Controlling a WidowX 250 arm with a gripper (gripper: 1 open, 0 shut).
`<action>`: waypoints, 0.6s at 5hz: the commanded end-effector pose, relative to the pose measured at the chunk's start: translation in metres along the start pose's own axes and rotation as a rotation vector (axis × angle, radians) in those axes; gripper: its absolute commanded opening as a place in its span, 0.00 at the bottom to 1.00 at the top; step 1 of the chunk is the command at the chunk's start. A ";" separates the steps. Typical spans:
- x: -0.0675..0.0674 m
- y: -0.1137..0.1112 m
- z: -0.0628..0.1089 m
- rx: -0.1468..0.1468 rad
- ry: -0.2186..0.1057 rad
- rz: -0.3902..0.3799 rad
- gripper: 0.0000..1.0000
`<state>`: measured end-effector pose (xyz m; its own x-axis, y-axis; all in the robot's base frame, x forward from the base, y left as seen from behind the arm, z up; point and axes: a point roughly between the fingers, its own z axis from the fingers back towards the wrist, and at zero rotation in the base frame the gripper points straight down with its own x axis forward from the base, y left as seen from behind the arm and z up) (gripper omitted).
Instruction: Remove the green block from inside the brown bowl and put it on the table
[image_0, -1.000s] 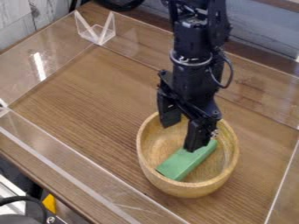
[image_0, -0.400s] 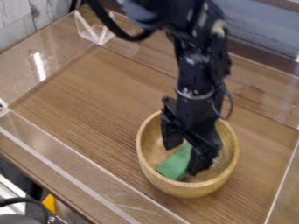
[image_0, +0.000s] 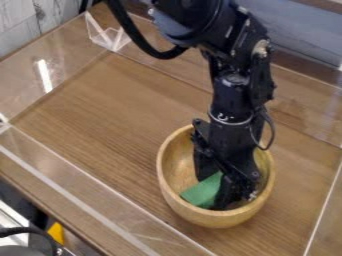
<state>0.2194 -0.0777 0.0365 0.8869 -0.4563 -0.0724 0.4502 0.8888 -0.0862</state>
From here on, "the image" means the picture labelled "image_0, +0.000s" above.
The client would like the yellow sticker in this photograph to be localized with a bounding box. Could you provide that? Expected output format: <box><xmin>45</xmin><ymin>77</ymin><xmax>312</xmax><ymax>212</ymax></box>
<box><xmin>49</xmin><ymin>222</ymin><xmax>66</xmax><ymax>244</ymax></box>

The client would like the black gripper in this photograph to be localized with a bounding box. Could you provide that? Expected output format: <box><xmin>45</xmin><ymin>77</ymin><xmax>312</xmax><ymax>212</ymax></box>
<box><xmin>192</xmin><ymin>110</ymin><xmax>265</xmax><ymax>210</ymax></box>

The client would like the clear acrylic front wall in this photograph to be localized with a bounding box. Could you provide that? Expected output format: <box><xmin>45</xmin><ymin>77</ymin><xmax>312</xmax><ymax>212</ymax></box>
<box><xmin>0</xmin><ymin>120</ymin><xmax>216</xmax><ymax>256</ymax></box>

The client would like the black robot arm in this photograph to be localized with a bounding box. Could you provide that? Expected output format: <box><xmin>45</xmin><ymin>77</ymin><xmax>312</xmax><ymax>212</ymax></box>
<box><xmin>150</xmin><ymin>0</ymin><xmax>276</xmax><ymax>210</ymax></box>

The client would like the green rectangular block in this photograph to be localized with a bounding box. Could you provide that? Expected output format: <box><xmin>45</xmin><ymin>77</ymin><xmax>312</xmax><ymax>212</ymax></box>
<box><xmin>181</xmin><ymin>172</ymin><xmax>224</xmax><ymax>209</ymax></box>

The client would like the black cable bottom left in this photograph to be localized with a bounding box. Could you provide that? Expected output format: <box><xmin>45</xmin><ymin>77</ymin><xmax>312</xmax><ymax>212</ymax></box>
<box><xmin>0</xmin><ymin>226</ymin><xmax>59</xmax><ymax>256</ymax></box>

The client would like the clear acrylic corner bracket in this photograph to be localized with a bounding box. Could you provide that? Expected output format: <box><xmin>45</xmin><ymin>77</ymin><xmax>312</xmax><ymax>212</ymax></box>
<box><xmin>85</xmin><ymin>12</ymin><xmax>131</xmax><ymax>52</ymax></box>

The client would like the brown wooden bowl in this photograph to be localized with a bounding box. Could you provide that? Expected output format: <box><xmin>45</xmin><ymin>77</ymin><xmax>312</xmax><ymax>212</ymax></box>
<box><xmin>157</xmin><ymin>125</ymin><xmax>277</xmax><ymax>229</ymax></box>

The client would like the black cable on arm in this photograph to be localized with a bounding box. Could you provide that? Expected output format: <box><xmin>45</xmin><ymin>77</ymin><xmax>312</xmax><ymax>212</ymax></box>
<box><xmin>106</xmin><ymin>0</ymin><xmax>192</xmax><ymax>61</ymax></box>

